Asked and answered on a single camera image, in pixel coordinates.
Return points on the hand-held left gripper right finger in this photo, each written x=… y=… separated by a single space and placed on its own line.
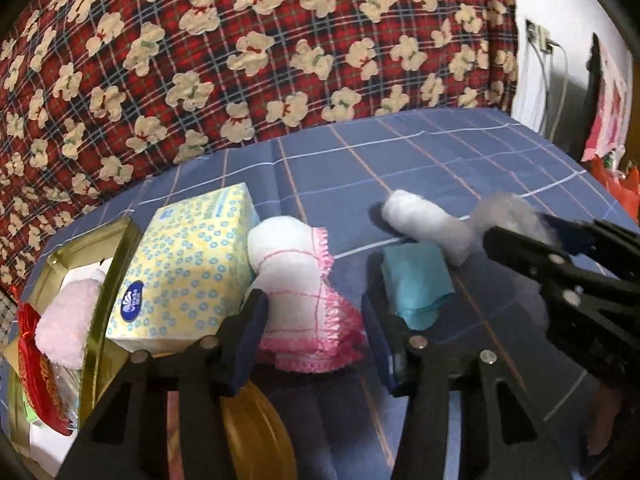
x=380 y=350

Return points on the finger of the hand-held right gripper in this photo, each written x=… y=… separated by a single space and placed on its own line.
x=575 y=237
x=525 y=255

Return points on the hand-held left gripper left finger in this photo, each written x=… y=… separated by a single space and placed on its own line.
x=245 y=345

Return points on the grey cotton wad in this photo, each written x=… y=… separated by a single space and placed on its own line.
x=505 y=210

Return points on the teal cloth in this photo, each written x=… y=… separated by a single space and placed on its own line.
x=415 y=280

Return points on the rectangular gold tin box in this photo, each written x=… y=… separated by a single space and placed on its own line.
x=100 y=330

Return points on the pink fluffy towel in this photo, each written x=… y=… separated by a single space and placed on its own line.
x=70 y=320

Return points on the red pouch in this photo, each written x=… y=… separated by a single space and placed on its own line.
x=40 y=390

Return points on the round gold tin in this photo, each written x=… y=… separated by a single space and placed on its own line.
x=265 y=435

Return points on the yellow patterned tissue pack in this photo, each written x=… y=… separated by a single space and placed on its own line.
x=185 y=270

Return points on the white cloth with pink edging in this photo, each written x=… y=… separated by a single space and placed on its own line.
x=285 y=255

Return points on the white cotton roll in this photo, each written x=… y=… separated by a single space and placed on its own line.
x=415 y=215

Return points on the pink white hanging cloth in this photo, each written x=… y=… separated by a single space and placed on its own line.
x=612 y=110

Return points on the blue plaid bed sheet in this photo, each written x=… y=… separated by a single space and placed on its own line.
x=425 y=160

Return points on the dark hanging item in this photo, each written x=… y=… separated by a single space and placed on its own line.
x=594 y=70

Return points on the red plaid bear-print quilt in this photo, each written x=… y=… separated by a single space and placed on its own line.
x=250 y=10

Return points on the white wall socket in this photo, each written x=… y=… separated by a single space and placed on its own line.
x=537 y=35

